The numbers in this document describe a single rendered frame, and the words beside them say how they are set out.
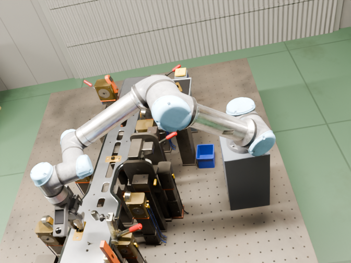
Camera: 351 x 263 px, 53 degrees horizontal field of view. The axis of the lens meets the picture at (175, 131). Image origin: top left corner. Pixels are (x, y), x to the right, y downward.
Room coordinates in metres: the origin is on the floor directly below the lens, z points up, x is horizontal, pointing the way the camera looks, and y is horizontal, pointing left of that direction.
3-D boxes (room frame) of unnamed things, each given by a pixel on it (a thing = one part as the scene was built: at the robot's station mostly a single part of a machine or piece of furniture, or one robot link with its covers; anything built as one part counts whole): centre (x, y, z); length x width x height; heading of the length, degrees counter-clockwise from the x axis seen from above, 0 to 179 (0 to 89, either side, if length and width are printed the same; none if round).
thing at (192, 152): (1.39, -0.04, 0.92); 0.10 x 0.08 x 0.45; 164
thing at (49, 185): (0.83, 0.47, 1.42); 0.09 x 0.08 x 0.11; 98
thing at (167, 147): (1.53, 0.08, 0.90); 0.13 x 0.08 x 0.41; 74
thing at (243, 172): (1.07, -0.29, 0.90); 0.20 x 0.20 x 0.40; 83
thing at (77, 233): (0.81, 0.47, 1.11); 0.08 x 0.04 x 0.01; 164
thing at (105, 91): (1.88, 0.38, 0.88); 0.14 x 0.09 x 0.36; 74
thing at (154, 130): (1.29, 0.11, 0.90); 0.05 x 0.05 x 0.40; 74
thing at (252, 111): (1.06, -0.29, 1.27); 0.13 x 0.12 x 0.14; 8
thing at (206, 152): (1.34, -0.14, 0.74); 0.11 x 0.10 x 0.09; 164
